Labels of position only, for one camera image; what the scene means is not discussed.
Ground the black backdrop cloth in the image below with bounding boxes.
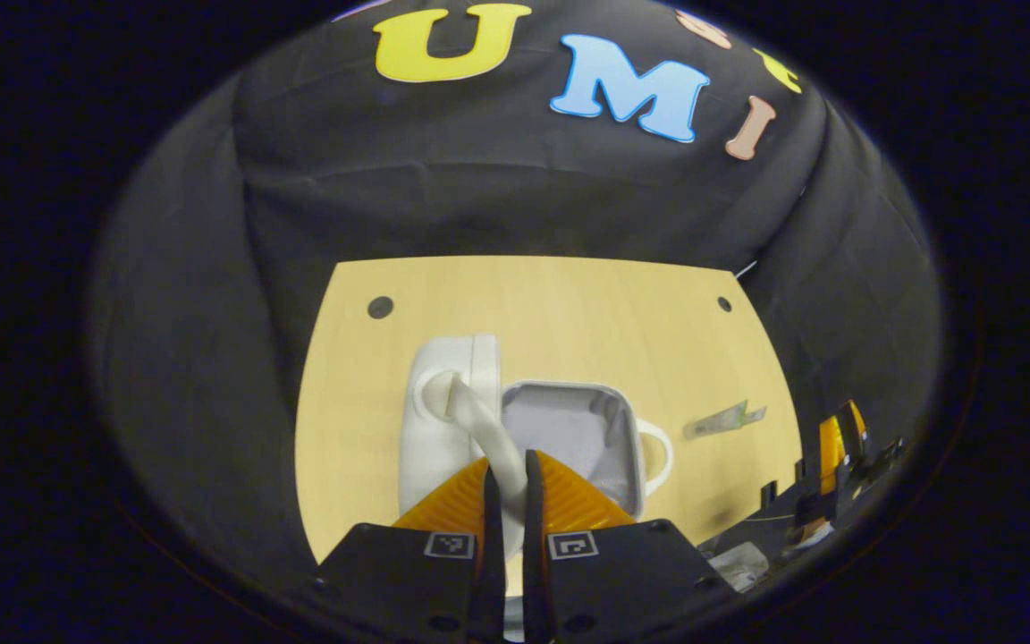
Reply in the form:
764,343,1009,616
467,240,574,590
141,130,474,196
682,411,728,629
90,0,941,591

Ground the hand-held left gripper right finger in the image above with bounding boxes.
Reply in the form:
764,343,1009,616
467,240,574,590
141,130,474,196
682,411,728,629
522,449,736,644

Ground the grey green cosmetic tube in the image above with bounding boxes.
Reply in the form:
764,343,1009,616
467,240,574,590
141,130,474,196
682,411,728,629
682,399,769,440

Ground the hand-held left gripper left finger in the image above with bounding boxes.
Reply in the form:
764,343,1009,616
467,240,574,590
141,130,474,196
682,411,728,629
309,456,508,644

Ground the white suitcase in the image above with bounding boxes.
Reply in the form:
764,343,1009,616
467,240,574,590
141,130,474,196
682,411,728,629
398,334,676,557

